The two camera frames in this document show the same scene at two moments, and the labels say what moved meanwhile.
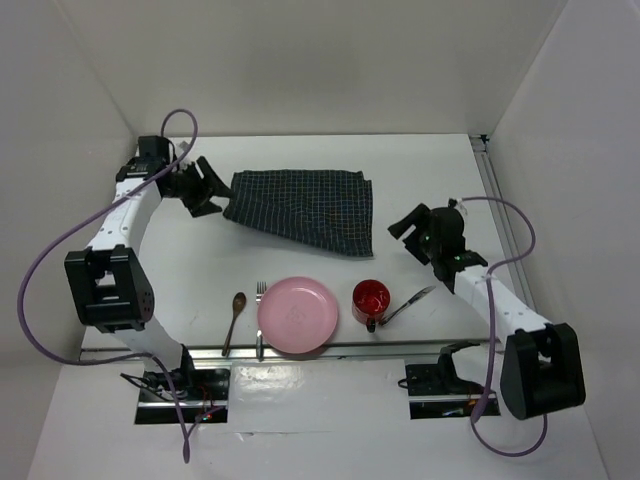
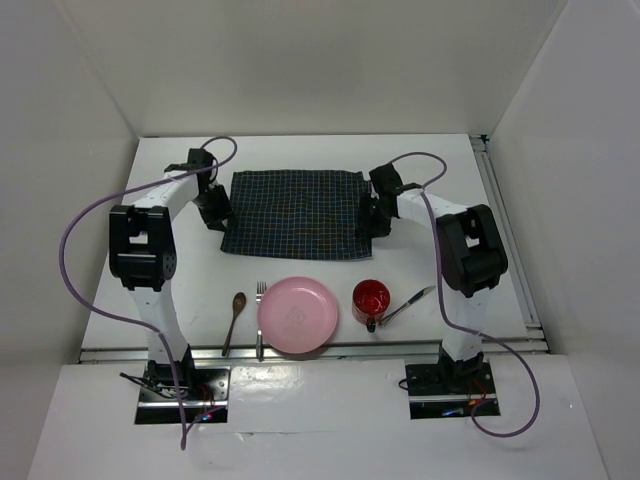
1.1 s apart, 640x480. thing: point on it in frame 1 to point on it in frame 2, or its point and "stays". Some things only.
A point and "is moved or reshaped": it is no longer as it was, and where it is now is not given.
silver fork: x=260 y=295 stays
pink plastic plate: x=297 y=315 stays
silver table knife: x=421 y=293 stays
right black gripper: x=416 y=216 to x=378 y=229
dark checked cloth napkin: x=325 y=209 is moved or reshaped
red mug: x=370 y=301 stays
